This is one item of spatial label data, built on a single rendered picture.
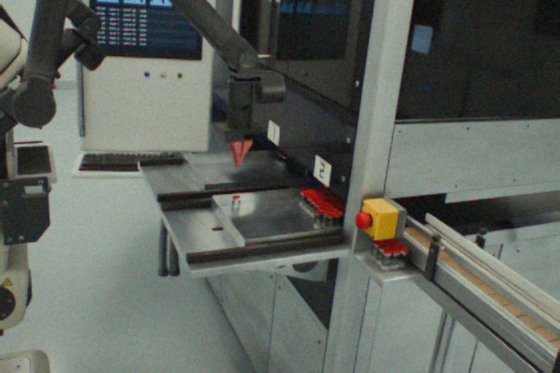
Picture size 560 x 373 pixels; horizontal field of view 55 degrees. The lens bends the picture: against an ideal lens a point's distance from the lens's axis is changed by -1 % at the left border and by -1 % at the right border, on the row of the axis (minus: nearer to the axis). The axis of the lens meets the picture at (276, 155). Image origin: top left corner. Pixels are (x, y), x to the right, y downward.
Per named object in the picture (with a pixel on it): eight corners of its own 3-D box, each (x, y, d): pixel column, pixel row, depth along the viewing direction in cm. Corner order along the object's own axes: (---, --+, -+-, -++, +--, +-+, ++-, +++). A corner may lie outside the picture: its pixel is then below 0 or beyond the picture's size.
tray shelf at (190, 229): (271, 159, 199) (271, 154, 198) (375, 252, 138) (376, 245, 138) (137, 167, 180) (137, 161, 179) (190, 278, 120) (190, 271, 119)
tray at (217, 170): (277, 158, 194) (278, 149, 192) (309, 186, 171) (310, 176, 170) (182, 164, 180) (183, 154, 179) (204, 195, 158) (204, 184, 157)
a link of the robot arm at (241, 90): (224, 74, 122) (232, 79, 117) (253, 73, 124) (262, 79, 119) (223, 104, 124) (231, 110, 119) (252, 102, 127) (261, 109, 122)
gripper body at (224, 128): (264, 136, 124) (266, 105, 121) (221, 139, 120) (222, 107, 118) (254, 128, 130) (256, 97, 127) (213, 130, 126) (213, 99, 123)
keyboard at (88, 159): (192, 158, 208) (193, 152, 207) (195, 172, 195) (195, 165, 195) (83, 157, 199) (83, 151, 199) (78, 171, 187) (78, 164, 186)
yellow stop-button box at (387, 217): (384, 224, 132) (388, 196, 129) (401, 237, 125) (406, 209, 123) (357, 227, 129) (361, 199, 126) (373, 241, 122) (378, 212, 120)
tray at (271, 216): (319, 196, 165) (320, 185, 163) (365, 235, 142) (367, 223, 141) (211, 207, 151) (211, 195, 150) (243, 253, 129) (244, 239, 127)
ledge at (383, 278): (399, 253, 139) (400, 246, 138) (431, 279, 128) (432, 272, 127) (352, 260, 133) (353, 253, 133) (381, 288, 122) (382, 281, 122)
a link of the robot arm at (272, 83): (227, 47, 122) (239, 52, 115) (274, 47, 126) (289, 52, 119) (226, 99, 126) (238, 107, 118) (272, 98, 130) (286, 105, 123)
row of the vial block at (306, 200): (304, 203, 158) (306, 189, 157) (334, 231, 143) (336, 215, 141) (297, 204, 157) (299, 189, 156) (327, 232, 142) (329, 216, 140)
